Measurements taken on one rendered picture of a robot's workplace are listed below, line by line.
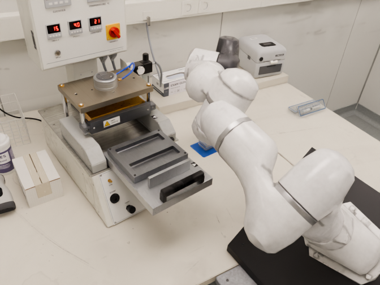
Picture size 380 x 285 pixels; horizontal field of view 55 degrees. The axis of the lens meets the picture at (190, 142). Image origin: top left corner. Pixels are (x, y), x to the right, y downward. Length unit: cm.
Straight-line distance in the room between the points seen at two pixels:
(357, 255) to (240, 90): 49
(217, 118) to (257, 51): 127
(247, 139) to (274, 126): 103
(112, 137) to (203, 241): 49
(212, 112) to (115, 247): 59
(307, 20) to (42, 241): 208
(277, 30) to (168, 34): 79
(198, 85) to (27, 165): 73
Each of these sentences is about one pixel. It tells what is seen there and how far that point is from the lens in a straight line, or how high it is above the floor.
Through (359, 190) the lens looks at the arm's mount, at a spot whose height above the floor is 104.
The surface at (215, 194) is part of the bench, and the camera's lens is 138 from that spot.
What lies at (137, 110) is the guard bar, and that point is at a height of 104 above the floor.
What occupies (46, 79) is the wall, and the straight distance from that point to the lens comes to 186.
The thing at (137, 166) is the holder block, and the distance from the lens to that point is 113.
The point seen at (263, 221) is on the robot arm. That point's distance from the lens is 74.
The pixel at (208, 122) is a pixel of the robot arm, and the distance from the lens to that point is 83.
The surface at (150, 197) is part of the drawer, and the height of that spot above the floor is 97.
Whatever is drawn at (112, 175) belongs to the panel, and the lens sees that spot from 122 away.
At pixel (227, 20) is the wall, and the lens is 218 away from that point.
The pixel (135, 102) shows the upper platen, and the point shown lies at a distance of 128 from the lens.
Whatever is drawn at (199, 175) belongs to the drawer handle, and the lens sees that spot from 106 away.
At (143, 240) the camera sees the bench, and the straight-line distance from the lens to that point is 122.
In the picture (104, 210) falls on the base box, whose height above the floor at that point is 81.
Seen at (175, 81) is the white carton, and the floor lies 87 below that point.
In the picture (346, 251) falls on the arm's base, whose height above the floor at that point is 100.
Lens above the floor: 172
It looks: 37 degrees down
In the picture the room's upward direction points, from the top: 4 degrees clockwise
